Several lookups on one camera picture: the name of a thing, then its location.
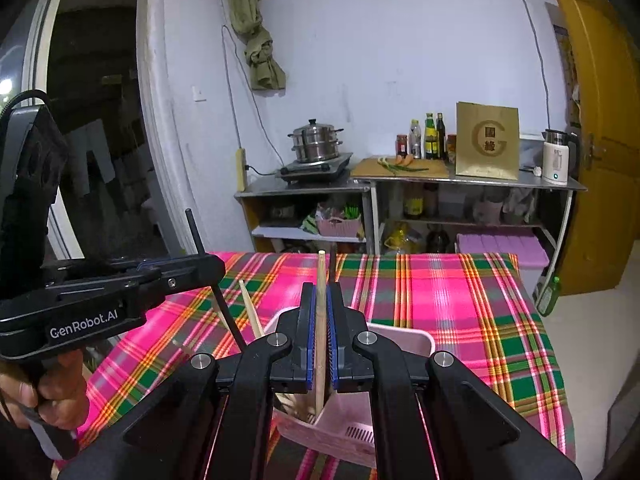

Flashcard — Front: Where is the light wooden chopstick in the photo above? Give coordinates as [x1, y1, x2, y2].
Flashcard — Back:
[239, 280, 265, 339]
[314, 250, 328, 415]
[276, 393, 308, 419]

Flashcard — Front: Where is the black chopstick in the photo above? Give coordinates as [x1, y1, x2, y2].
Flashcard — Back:
[186, 208, 246, 352]
[329, 243, 337, 284]

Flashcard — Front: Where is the metal kitchen shelf left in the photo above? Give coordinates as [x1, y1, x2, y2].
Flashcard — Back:
[234, 172, 380, 256]

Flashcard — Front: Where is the person's left hand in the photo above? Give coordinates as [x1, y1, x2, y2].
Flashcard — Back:
[1, 350, 89, 430]

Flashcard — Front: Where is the pink plastic utensil basket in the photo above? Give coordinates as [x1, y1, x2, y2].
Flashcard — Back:
[273, 322, 436, 469]

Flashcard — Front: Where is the pink plaid tablecloth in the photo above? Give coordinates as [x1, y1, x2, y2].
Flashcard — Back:
[78, 252, 582, 479]

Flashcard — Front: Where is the green bottle on floor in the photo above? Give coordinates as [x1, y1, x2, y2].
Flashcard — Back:
[537, 276, 562, 318]

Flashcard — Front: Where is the beige power strip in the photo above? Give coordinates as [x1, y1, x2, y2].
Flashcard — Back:
[235, 148, 247, 192]

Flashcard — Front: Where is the purple storage box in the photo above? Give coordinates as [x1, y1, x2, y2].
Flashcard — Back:
[456, 231, 549, 294]

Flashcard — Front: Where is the pink small basket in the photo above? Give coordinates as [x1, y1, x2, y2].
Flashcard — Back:
[317, 216, 364, 240]

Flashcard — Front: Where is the black induction cooker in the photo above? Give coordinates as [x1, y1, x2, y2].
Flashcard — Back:
[276, 153, 352, 184]

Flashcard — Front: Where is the stainless steel steamer pot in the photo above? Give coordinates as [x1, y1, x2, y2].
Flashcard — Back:
[288, 119, 343, 164]

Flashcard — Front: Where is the green hanging cloth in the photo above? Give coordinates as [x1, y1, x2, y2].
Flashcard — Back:
[229, 0, 286, 90]

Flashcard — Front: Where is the wooden cutting board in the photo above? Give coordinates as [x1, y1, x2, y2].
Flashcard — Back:
[350, 157, 449, 179]

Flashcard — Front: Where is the red sauce jar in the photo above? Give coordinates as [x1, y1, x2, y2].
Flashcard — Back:
[396, 134, 408, 158]

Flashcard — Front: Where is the green oil bottle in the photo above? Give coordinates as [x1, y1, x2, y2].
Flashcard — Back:
[424, 113, 439, 159]

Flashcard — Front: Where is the clear plastic bottle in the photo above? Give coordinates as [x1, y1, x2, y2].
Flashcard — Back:
[409, 119, 422, 159]

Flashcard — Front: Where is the gold paper gift bag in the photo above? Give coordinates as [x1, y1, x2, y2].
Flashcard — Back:
[456, 102, 520, 181]

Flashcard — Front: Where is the dark soy sauce bottle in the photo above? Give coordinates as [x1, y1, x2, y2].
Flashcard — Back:
[436, 113, 447, 160]

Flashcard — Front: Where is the white electric kettle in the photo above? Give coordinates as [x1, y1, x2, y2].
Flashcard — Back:
[542, 129, 579, 184]

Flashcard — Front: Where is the yellow wooden door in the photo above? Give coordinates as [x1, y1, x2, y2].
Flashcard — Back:
[556, 0, 639, 295]

